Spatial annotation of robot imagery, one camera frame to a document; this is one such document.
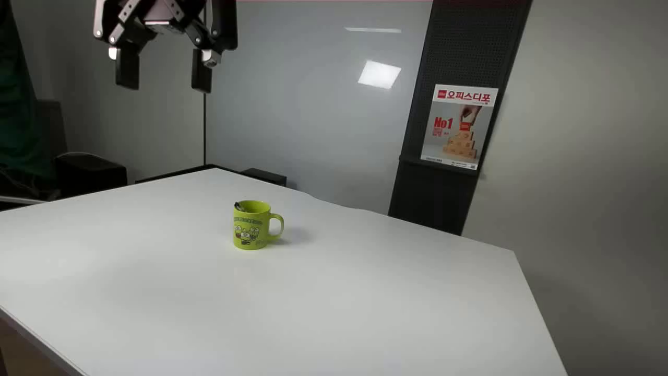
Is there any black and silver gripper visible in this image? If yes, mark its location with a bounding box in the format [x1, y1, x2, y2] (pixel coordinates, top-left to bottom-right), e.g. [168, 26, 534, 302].
[92, 0, 238, 94]

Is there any black box behind table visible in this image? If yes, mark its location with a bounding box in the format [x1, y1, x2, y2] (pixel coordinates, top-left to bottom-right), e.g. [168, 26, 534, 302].
[241, 167, 287, 185]

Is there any black office chair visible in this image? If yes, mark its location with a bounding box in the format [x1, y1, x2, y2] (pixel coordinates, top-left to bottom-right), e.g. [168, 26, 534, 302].
[0, 100, 127, 211]

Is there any green cartoon mug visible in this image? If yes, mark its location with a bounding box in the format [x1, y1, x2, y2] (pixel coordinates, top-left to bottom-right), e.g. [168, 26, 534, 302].
[234, 201, 285, 250]

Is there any red and white poster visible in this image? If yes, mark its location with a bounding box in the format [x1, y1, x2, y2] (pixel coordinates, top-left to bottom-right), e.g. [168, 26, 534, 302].
[419, 83, 499, 170]

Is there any black vertical cable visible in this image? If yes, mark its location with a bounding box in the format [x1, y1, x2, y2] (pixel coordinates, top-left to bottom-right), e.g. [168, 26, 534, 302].
[201, 90, 208, 167]

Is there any black wall pillar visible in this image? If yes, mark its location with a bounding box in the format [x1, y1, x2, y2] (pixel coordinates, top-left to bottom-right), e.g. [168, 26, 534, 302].
[389, 0, 532, 234]

